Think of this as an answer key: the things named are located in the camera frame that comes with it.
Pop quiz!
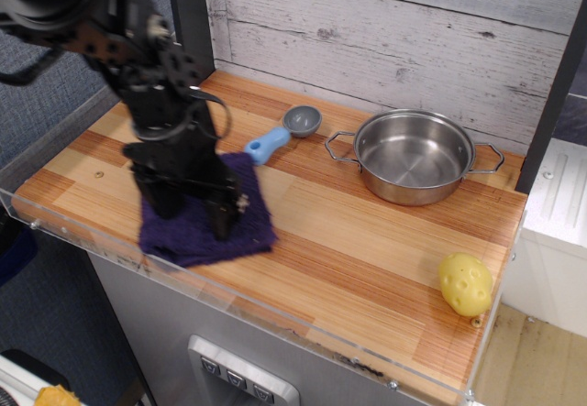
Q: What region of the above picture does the silver dispenser button panel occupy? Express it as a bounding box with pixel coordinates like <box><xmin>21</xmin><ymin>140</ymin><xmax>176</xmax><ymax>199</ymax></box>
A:
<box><xmin>187</xmin><ymin>335</ymin><xmax>301</xmax><ymax>405</ymax></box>

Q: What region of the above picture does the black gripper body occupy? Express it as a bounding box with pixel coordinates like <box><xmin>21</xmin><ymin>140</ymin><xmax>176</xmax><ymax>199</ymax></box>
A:
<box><xmin>123</xmin><ymin>125</ymin><xmax>249</xmax><ymax>214</ymax></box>

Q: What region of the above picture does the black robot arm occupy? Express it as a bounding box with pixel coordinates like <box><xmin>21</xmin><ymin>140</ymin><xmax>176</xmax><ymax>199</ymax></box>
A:
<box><xmin>1</xmin><ymin>0</ymin><xmax>247</xmax><ymax>240</ymax></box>

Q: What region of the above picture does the white side cabinet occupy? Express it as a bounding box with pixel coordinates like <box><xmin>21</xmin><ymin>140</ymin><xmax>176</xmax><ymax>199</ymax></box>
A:
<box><xmin>502</xmin><ymin>138</ymin><xmax>586</xmax><ymax>336</ymax></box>

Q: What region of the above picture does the clear acrylic front guard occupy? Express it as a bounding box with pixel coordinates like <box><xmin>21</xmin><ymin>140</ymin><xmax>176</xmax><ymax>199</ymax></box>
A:
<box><xmin>0</xmin><ymin>188</ymin><xmax>504</xmax><ymax>406</ymax></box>

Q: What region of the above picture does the purple towel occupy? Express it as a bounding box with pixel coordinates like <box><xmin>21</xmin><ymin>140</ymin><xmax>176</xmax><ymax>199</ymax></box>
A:
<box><xmin>138</xmin><ymin>153</ymin><xmax>277</xmax><ymax>267</ymax></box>

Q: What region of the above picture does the dark grey right post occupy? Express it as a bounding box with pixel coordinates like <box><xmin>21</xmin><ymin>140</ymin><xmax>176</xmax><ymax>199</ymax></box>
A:
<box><xmin>515</xmin><ymin>0</ymin><xmax>586</xmax><ymax>194</ymax></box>

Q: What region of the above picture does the yellow black object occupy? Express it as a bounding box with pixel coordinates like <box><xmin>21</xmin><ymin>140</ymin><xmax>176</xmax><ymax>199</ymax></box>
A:
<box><xmin>0</xmin><ymin>385</ymin><xmax>88</xmax><ymax>406</ymax></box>

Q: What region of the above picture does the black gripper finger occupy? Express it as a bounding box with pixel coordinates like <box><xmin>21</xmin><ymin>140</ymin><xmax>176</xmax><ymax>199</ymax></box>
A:
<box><xmin>132</xmin><ymin>167</ymin><xmax>184</xmax><ymax>219</ymax></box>
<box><xmin>205</xmin><ymin>197</ymin><xmax>243</xmax><ymax>241</ymax></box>

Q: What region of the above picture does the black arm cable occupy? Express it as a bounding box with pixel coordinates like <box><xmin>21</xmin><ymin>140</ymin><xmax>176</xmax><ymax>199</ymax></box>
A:
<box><xmin>0</xmin><ymin>48</ymin><xmax>63</xmax><ymax>87</ymax></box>

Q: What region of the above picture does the blue grey ice cream scoop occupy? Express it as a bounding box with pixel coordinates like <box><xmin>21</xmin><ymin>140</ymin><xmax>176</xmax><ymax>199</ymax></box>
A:
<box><xmin>244</xmin><ymin>105</ymin><xmax>322</xmax><ymax>166</ymax></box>

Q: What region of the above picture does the stainless steel pot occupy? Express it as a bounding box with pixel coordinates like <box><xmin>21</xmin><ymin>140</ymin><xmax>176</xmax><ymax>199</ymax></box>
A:
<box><xmin>325</xmin><ymin>109</ymin><xmax>505</xmax><ymax>206</ymax></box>

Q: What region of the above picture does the yellow toy potato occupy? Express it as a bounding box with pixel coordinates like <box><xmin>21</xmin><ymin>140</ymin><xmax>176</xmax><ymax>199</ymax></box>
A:
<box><xmin>438</xmin><ymin>252</ymin><xmax>493</xmax><ymax>317</ymax></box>

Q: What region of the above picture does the dark grey left post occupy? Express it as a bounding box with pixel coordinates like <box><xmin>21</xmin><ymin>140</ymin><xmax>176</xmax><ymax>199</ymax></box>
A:
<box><xmin>171</xmin><ymin>0</ymin><xmax>216</xmax><ymax>82</ymax></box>

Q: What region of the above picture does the dark grey post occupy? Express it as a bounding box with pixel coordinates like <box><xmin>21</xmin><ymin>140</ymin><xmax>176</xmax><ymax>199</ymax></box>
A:
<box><xmin>171</xmin><ymin>0</ymin><xmax>216</xmax><ymax>82</ymax></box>
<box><xmin>515</xmin><ymin>0</ymin><xmax>586</xmax><ymax>194</ymax></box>

